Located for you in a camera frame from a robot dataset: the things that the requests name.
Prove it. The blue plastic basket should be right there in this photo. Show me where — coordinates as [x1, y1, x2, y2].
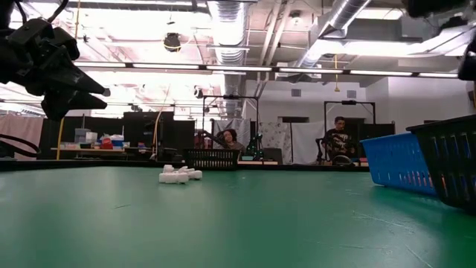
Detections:
[359, 133, 438, 197]

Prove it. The small black plastic basket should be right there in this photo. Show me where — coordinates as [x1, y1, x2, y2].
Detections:
[184, 148, 240, 169]

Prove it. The black background rig frame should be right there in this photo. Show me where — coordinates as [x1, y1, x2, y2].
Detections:
[324, 99, 377, 131]
[202, 94, 260, 162]

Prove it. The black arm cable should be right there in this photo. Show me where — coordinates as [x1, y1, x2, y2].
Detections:
[0, 133, 42, 159]

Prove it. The person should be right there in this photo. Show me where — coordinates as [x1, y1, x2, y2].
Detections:
[315, 115, 358, 165]
[217, 128, 246, 153]

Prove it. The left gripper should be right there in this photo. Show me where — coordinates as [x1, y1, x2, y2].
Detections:
[0, 36, 109, 121]

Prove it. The table with boxes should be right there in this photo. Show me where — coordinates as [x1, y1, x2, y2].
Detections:
[50, 127, 154, 162]

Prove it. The silver ventilation duct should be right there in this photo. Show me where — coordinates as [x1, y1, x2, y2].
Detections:
[206, 0, 248, 116]
[293, 0, 373, 70]

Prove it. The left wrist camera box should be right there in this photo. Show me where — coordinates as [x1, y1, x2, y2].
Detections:
[7, 17, 81, 63]

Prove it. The white patterned curtain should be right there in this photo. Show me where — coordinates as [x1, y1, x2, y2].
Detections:
[257, 121, 325, 165]

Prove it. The yellow pole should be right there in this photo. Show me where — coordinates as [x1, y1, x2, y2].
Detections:
[55, 117, 65, 162]

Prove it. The bar with light strips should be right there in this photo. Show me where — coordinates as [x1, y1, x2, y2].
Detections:
[72, 61, 460, 81]

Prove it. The round black ceiling fixture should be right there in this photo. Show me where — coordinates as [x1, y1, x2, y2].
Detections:
[163, 32, 183, 54]

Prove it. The long black plastic basket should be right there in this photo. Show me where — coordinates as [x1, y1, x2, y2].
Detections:
[405, 115, 476, 211]

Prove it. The pink hanging cloth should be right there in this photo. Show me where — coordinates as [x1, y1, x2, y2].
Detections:
[0, 112, 45, 162]

